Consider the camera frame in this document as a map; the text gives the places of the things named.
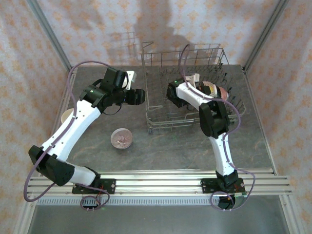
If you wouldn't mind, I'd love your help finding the grey wire dish rack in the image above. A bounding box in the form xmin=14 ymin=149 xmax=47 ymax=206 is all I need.
xmin=141 ymin=41 xmax=246 ymax=134

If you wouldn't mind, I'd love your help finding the white bowl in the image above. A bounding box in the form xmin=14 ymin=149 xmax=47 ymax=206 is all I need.
xmin=60 ymin=109 xmax=75 ymax=125

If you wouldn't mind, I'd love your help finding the black curved device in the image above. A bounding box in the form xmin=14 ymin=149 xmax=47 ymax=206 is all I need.
xmin=216 ymin=192 xmax=249 ymax=212

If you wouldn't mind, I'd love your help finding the thin black left camera cable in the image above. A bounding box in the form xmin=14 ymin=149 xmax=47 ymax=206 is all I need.
xmin=101 ymin=104 xmax=122 ymax=116

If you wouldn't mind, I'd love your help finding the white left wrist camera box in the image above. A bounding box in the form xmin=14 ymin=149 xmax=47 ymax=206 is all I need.
xmin=125 ymin=70 xmax=136 ymax=90

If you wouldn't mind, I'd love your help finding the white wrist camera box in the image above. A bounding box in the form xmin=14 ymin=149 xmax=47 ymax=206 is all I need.
xmin=125 ymin=70 xmax=136 ymax=90
xmin=185 ymin=73 xmax=201 ymax=86

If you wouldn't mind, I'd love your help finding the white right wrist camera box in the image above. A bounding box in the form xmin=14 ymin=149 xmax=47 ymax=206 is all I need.
xmin=185 ymin=73 xmax=201 ymax=86

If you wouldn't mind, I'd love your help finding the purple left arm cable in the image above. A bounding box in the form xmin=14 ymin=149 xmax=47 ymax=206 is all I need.
xmin=23 ymin=60 xmax=110 ymax=213

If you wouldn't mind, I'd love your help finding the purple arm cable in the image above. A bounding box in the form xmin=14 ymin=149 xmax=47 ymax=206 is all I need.
xmin=177 ymin=43 xmax=256 ymax=213
xmin=23 ymin=60 xmax=110 ymax=213

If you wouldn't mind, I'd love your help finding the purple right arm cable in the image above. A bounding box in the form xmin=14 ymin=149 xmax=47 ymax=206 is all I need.
xmin=177 ymin=43 xmax=256 ymax=213

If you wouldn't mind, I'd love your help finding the aluminium frame post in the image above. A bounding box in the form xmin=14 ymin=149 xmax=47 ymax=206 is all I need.
xmin=242 ymin=0 xmax=291 ymax=74
xmin=25 ymin=0 xmax=74 ymax=73

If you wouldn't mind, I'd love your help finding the aluminium mounting rail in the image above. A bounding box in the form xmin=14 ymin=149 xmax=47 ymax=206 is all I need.
xmin=25 ymin=169 xmax=293 ymax=197

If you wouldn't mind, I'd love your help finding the aluminium table edge rail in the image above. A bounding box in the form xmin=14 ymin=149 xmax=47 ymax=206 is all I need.
xmin=242 ymin=64 xmax=278 ymax=176

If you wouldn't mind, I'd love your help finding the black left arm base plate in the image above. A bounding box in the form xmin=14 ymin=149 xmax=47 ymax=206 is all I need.
xmin=72 ymin=178 xmax=117 ymax=195

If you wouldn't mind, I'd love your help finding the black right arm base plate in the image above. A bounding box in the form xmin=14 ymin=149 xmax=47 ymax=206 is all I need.
xmin=200 ymin=177 xmax=245 ymax=195

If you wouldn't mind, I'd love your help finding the slotted grey cable duct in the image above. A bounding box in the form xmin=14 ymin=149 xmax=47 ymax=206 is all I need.
xmin=36 ymin=196 xmax=220 ymax=207

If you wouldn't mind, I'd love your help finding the aluminium frame leg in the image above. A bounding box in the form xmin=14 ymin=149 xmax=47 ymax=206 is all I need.
xmin=279 ymin=195 xmax=307 ymax=234
xmin=13 ymin=196 xmax=37 ymax=234

